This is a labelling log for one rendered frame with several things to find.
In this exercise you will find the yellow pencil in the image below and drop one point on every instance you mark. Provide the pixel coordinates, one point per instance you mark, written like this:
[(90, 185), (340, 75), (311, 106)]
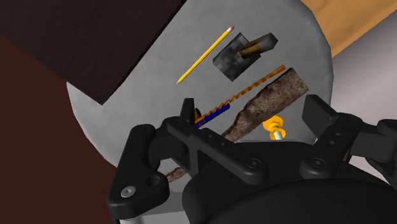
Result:
[(204, 55)]

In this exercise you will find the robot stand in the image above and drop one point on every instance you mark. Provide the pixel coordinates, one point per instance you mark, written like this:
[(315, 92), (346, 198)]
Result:
[(93, 40)]

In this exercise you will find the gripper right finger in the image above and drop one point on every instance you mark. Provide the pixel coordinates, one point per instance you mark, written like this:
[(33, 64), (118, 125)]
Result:
[(328, 136)]

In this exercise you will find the yellow push pin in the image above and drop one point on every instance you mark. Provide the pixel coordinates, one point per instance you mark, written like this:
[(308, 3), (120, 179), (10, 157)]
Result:
[(273, 123)]

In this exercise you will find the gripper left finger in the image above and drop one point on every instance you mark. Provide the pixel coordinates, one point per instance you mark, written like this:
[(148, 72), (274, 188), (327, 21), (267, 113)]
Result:
[(141, 173)]

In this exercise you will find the rusty brown flat tool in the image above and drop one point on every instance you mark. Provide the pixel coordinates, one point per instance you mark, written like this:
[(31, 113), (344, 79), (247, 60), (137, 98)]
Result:
[(273, 96)]

